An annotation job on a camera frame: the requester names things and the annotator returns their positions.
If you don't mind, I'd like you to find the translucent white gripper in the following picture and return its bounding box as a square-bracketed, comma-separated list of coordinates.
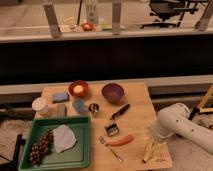
[149, 119, 172, 143]

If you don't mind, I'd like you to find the yellow banana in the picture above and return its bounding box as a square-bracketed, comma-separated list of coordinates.
[142, 138, 158, 163]

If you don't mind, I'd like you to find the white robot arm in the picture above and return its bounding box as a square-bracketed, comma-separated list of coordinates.
[150, 103, 213, 155]

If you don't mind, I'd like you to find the purple bowl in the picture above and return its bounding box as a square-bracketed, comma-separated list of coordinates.
[101, 83, 124, 103]

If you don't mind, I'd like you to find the orange bowl with egg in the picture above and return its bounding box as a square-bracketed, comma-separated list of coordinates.
[68, 80, 89, 98]

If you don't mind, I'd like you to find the orange carrot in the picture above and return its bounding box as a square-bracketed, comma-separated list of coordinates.
[107, 135, 134, 147]

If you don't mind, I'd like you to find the wooden table board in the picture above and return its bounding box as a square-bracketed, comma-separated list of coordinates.
[33, 82, 174, 171]

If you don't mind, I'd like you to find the metal fork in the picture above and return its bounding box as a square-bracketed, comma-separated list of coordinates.
[99, 136, 124, 163]

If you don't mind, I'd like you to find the small metal cup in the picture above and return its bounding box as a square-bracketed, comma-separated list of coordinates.
[88, 103, 99, 116]

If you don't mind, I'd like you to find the blue cup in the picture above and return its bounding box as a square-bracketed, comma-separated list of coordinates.
[72, 98, 85, 114]

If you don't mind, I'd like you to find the grey folded cloth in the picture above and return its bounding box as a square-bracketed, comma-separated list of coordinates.
[53, 125, 77, 153]

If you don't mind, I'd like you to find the small wooden block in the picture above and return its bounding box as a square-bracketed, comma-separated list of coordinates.
[57, 104, 67, 117]

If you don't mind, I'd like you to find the blue sponge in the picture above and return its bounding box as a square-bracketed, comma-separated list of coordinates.
[52, 92, 69, 103]

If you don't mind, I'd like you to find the green plastic tray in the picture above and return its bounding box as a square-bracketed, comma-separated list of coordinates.
[19, 116, 91, 171]

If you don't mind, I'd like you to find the bunch of dark grapes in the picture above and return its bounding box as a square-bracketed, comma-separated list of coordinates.
[29, 130, 53, 165]

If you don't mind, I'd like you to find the black office chair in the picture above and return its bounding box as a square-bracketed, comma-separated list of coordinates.
[141, 0, 209, 28]

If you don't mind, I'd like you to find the orange object on shelf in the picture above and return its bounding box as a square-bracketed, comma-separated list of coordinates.
[81, 22, 94, 31]

